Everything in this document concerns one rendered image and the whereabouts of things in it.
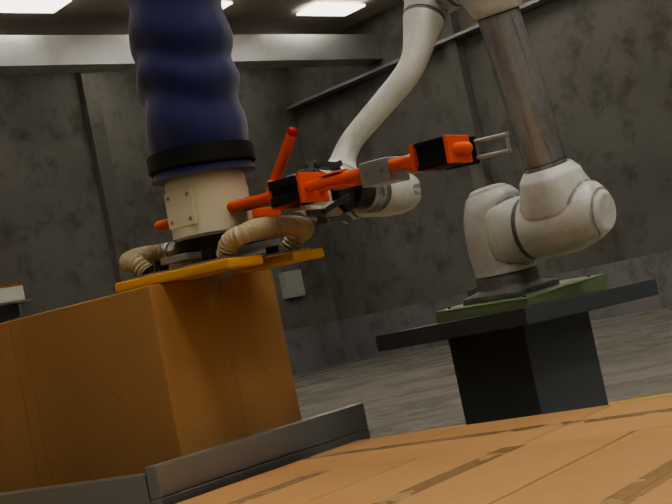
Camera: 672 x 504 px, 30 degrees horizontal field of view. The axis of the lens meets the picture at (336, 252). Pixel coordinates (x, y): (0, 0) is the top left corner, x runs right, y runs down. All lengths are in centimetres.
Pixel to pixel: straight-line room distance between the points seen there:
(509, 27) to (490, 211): 44
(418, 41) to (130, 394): 105
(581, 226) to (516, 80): 37
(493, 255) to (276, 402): 67
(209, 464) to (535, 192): 102
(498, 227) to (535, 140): 24
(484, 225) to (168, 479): 109
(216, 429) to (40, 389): 42
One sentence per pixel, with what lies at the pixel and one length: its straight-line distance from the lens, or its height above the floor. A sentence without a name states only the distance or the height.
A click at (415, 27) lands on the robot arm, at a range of 297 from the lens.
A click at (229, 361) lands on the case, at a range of 266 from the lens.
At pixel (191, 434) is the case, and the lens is 255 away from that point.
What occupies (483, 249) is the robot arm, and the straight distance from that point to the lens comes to 306.
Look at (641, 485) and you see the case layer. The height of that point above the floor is 54.
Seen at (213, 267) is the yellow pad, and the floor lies 95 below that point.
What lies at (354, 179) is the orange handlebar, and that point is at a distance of 235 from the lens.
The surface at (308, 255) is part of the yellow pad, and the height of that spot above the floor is 95.
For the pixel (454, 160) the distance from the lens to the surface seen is 221.
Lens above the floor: 79
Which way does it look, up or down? 3 degrees up
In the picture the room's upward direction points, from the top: 12 degrees counter-clockwise
